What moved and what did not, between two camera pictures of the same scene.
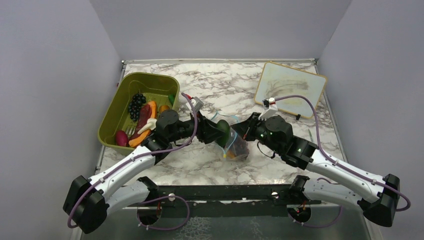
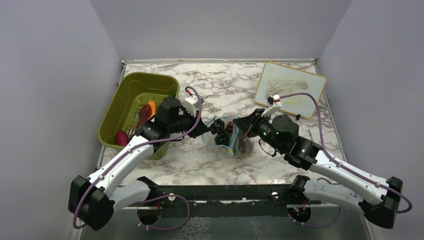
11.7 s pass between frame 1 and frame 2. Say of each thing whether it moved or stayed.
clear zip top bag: moved
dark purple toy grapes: moved
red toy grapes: moved
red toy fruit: stayed
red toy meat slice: stayed
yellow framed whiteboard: stayed
